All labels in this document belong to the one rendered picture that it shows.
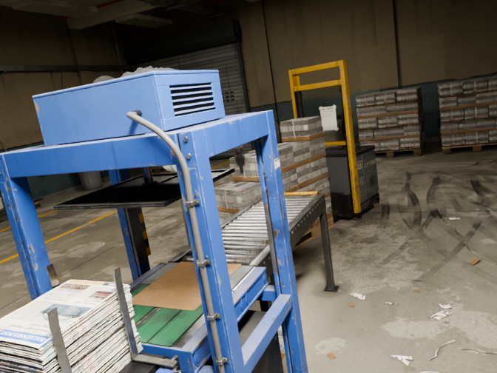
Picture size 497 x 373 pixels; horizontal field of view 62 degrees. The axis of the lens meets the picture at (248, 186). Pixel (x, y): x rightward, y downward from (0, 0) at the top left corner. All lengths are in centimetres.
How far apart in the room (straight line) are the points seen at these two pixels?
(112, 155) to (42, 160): 34
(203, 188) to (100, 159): 40
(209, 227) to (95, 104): 64
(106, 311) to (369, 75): 943
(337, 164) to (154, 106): 395
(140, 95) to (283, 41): 953
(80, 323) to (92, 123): 71
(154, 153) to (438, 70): 924
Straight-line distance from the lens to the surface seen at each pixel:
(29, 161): 177
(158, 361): 154
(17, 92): 1039
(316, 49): 1066
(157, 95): 146
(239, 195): 371
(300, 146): 440
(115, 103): 157
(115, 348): 155
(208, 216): 131
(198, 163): 127
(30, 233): 194
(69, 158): 161
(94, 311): 144
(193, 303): 187
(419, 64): 1029
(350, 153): 493
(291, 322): 210
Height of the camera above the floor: 162
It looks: 12 degrees down
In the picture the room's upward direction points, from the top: 9 degrees counter-clockwise
